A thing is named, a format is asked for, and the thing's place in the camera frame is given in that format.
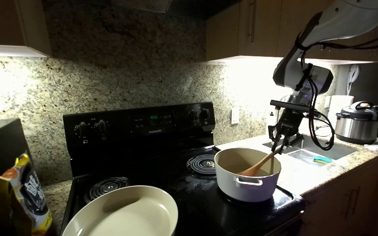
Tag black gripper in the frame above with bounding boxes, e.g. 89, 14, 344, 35
269, 104, 314, 155

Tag wooden spoon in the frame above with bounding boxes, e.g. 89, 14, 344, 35
240, 149, 278, 178

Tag green sponge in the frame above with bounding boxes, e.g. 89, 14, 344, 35
312, 155, 335, 166

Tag steel kitchen sink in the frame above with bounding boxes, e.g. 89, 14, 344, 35
262, 132, 360, 166

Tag silver pressure cooker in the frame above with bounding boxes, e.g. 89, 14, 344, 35
333, 100, 378, 145

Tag black coil burner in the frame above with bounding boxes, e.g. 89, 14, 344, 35
85, 176, 133, 203
185, 152, 219, 177

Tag wooden lower cabinet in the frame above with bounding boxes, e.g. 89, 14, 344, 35
299, 149, 378, 236

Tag wooden upper cabinet over sink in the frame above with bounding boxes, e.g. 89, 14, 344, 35
205, 0, 378, 63

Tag black electric stove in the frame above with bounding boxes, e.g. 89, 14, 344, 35
60, 101, 307, 236

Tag white oval baking dish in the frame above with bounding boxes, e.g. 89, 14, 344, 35
60, 183, 180, 236

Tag range hood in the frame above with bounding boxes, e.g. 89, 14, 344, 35
109, 0, 176, 14

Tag yellow black snack bag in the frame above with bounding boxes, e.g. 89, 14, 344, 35
0, 152, 54, 236

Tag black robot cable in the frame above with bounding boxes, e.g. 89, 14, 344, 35
293, 12, 337, 152

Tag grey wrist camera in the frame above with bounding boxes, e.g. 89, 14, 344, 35
269, 98, 314, 115

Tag white wall outlet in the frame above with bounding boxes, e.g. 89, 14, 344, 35
228, 107, 240, 126

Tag white pot with handles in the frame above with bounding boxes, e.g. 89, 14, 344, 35
213, 147, 283, 204

